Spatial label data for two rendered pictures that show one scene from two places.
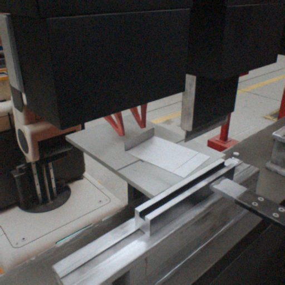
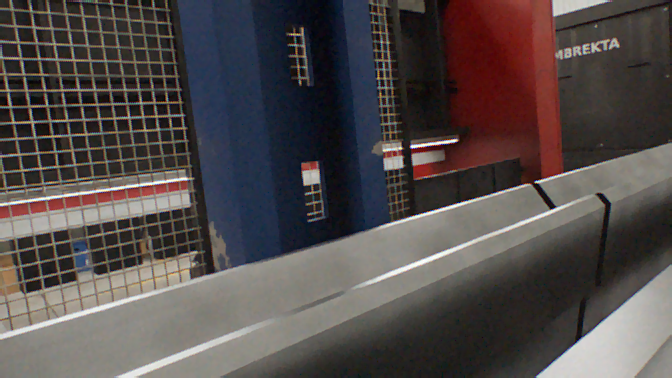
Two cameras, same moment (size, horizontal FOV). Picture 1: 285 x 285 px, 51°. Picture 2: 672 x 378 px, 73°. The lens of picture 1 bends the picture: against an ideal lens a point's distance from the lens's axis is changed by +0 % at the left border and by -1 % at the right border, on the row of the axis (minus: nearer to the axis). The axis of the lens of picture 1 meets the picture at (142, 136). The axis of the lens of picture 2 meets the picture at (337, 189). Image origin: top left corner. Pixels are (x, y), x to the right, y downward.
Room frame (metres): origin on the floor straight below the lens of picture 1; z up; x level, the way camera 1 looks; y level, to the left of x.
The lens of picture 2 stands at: (-1.74, -0.15, 1.52)
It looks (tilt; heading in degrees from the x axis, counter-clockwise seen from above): 6 degrees down; 1
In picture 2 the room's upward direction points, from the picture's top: 6 degrees counter-clockwise
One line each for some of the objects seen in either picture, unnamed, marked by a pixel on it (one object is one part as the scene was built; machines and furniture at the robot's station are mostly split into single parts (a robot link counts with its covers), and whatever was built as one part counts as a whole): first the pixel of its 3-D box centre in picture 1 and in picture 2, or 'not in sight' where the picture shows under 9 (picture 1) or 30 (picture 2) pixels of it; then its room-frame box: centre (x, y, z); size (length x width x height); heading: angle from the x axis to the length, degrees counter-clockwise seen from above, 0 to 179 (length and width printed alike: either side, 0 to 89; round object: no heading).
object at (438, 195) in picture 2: not in sight; (456, 222); (0.17, -0.61, 1.12); 1.13 x 0.02 x 0.44; 132
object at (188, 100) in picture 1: (210, 102); not in sight; (0.40, -0.10, 1.13); 0.10 x 0.02 x 0.10; 132
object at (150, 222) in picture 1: (190, 192); not in sight; (0.38, -0.07, 0.98); 0.20 x 0.03 x 0.03; 132
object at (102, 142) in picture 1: (140, 146); not in sight; (0.51, 0.00, 1.00); 0.26 x 0.18 x 0.01; 42
